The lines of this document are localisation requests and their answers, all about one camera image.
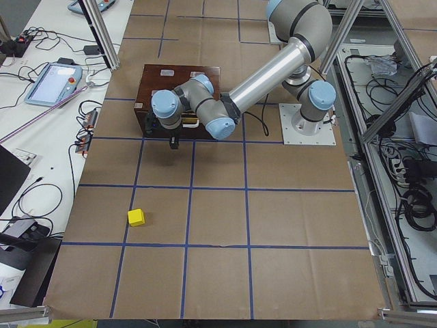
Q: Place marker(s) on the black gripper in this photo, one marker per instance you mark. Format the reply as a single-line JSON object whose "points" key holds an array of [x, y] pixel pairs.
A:
{"points": [[173, 142]]}

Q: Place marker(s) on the yellow block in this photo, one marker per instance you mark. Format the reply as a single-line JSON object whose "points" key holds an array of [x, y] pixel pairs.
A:
{"points": [[136, 217]]}

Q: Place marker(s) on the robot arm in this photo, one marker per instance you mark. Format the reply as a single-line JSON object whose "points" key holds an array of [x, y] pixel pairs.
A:
{"points": [[305, 27]]}

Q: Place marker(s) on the dark wooden drawer cabinet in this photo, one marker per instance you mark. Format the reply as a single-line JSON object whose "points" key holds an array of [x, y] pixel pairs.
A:
{"points": [[156, 93]]}

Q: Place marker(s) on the grey tape patch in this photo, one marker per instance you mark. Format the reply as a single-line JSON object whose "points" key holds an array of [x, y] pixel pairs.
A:
{"points": [[167, 73]]}

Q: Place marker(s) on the teach pendant tablet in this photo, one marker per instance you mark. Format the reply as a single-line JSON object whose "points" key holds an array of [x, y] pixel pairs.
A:
{"points": [[55, 83]]}

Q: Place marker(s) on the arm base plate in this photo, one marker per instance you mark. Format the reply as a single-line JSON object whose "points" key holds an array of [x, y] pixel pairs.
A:
{"points": [[298, 131]]}

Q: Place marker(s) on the aluminium frame post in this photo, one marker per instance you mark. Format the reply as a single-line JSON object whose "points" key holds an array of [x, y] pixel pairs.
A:
{"points": [[100, 33]]}

